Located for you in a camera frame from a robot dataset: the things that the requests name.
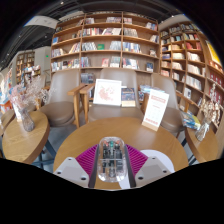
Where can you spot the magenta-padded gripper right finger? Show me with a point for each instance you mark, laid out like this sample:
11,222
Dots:
153,168

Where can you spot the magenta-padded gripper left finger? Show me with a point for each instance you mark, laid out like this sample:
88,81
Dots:
71,168

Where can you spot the transparent computer mouse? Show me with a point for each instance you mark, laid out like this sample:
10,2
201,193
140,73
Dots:
111,160

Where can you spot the white mouse pad red rest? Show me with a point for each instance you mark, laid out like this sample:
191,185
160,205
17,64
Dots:
163,160

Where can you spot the round wooden side table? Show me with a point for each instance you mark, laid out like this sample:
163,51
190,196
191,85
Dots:
6,120
200,146
23,143

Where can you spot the beige wooden-armed armchair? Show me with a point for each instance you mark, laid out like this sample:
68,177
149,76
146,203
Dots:
61,90
173,116
113,113

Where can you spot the white red sign stand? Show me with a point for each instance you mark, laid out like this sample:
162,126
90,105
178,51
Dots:
155,108

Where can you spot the glass vase white dried flowers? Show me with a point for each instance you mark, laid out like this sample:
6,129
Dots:
201,131

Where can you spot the stack of blue books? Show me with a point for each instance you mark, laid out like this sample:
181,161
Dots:
191,120

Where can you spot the glass vase pink flowers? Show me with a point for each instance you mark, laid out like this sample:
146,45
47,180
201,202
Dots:
27,123

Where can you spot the dark cover book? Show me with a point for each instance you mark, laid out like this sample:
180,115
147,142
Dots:
128,97

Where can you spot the white picture board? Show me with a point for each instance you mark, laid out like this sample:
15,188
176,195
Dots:
107,92

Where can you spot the orange low display shelf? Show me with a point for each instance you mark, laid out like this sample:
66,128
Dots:
4,105

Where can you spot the distant wooden bookshelf unit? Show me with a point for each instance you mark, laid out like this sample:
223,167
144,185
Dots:
25,65

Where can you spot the tall wooden bookshelf unit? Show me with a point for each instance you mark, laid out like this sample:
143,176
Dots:
186,56

